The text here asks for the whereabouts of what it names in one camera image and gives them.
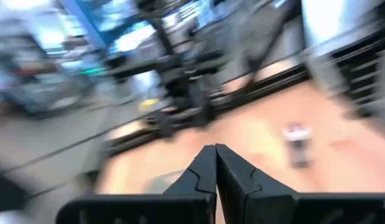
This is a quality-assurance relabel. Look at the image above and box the black aluminium table frame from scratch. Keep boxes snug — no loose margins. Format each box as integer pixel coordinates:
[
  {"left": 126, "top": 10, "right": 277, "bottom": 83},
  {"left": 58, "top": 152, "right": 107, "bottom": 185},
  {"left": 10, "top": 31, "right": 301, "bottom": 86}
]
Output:
[{"left": 100, "top": 27, "right": 385, "bottom": 158}]

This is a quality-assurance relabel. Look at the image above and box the violet Chefmaster colour bottle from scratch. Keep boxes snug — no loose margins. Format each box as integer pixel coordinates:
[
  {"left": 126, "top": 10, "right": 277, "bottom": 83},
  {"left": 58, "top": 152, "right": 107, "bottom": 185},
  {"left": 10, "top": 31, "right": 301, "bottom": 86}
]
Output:
[{"left": 281, "top": 121, "right": 313, "bottom": 169}]

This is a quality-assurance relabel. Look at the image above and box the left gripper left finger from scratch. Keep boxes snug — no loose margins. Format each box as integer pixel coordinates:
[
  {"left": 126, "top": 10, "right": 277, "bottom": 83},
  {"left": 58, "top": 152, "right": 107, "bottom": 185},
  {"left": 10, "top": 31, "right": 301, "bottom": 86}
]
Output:
[{"left": 57, "top": 144, "right": 217, "bottom": 224}]

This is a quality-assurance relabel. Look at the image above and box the yellow tag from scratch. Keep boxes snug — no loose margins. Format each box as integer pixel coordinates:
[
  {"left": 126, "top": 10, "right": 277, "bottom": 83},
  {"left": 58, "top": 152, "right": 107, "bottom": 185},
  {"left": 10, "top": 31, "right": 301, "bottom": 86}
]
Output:
[{"left": 138, "top": 98, "right": 161, "bottom": 113}]

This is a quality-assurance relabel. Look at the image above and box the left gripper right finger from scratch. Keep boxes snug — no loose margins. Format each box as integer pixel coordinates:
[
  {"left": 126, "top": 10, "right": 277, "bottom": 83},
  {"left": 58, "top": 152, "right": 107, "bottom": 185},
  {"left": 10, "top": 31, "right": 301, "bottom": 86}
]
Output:
[{"left": 216, "top": 143, "right": 385, "bottom": 224}]

